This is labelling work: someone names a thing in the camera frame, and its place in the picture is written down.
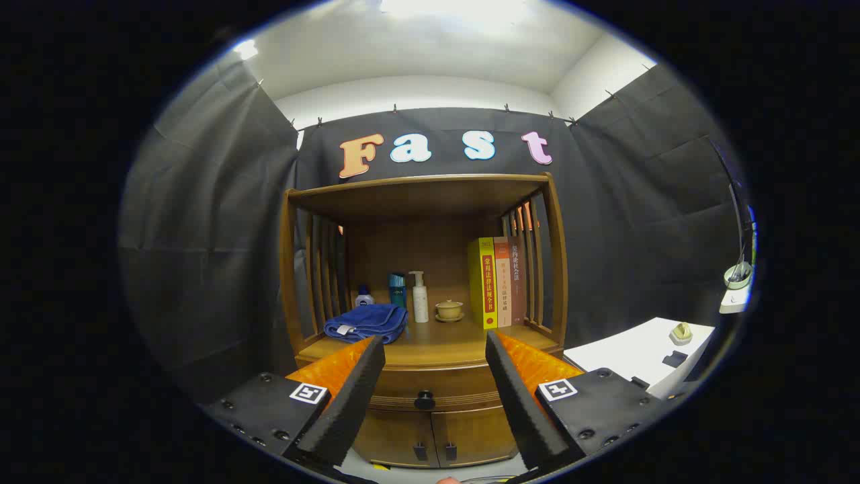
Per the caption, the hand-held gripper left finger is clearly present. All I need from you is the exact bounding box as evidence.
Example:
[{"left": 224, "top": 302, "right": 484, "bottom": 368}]
[{"left": 202, "top": 336, "right": 387, "bottom": 468}]

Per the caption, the white side cabinet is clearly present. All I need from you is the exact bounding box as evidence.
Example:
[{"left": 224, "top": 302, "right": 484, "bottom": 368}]
[{"left": 563, "top": 317, "right": 716, "bottom": 401}]

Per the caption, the wooden countertop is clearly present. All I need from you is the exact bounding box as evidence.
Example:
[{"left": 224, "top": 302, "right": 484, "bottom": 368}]
[{"left": 298, "top": 316, "right": 564, "bottom": 370}]

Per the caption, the blue folded towel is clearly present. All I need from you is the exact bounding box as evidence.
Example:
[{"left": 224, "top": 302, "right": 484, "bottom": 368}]
[{"left": 324, "top": 304, "right": 409, "bottom": 345}]

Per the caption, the yellow book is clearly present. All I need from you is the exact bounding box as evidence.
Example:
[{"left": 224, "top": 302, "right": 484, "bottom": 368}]
[{"left": 468, "top": 237, "right": 499, "bottom": 330}]

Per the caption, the wooden cabinet with slatted sides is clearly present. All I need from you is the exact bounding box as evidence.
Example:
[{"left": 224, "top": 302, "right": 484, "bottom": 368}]
[{"left": 279, "top": 173, "right": 570, "bottom": 469}]

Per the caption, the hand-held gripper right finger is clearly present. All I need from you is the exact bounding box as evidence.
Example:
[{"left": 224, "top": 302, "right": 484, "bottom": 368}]
[{"left": 485, "top": 329, "right": 673, "bottom": 471}]

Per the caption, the thin black pole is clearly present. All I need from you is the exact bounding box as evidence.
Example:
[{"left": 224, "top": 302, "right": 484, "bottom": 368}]
[{"left": 707, "top": 134, "right": 753, "bottom": 266}]

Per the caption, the white pump bottle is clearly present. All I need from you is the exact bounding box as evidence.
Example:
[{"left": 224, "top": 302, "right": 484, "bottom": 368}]
[{"left": 409, "top": 271, "right": 429, "bottom": 323}]

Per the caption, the white and green device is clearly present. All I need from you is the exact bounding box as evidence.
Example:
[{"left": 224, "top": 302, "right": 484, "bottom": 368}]
[{"left": 719, "top": 262, "right": 757, "bottom": 315}]

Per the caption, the brown book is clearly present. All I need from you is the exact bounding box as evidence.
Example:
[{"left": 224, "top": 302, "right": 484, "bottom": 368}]
[{"left": 507, "top": 235, "right": 527, "bottom": 326}]

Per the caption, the wooden drawer with black knob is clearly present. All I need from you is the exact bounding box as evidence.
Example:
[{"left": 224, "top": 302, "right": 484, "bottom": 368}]
[{"left": 363, "top": 365, "right": 511, "bottom": 412}]

